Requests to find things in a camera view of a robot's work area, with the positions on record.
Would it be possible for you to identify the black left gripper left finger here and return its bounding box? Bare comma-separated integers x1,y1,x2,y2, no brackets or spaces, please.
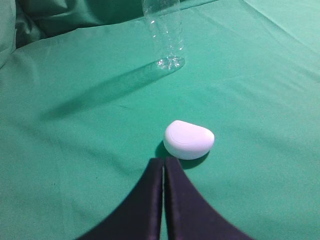
79,158,164,240

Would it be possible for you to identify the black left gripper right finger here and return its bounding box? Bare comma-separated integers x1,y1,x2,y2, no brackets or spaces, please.
164,157,252,240

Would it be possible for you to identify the white rounded plastic case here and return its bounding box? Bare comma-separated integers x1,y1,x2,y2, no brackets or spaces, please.
163,120,215,160

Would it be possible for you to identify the clear plastic bottle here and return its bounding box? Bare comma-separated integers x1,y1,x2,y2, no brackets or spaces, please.
141,0,186,71

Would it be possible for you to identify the green cloth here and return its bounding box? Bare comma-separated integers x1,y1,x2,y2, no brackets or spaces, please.
0,0,320,240

